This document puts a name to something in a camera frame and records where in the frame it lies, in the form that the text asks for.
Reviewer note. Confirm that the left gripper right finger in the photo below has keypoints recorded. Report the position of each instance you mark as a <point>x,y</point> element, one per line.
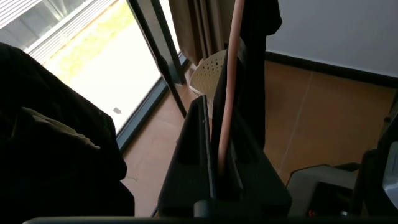
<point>267,193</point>

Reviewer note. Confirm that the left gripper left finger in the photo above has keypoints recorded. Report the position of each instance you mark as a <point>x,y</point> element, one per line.
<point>186,180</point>

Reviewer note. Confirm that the pink clothes hanger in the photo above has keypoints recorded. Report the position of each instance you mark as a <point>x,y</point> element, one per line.
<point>230,77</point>

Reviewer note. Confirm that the black garment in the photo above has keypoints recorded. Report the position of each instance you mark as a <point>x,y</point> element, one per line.
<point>255,77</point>
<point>46,140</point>

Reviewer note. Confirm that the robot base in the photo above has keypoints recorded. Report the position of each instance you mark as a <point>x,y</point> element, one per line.
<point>326,186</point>

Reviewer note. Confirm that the white laundry basket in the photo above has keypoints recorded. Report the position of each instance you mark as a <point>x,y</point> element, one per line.
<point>208,74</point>

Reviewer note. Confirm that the black clothes rack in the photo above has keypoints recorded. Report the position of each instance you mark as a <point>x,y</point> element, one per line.
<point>161,62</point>

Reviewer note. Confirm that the brown curtain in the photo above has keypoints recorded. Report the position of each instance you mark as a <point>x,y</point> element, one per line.
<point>199,25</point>

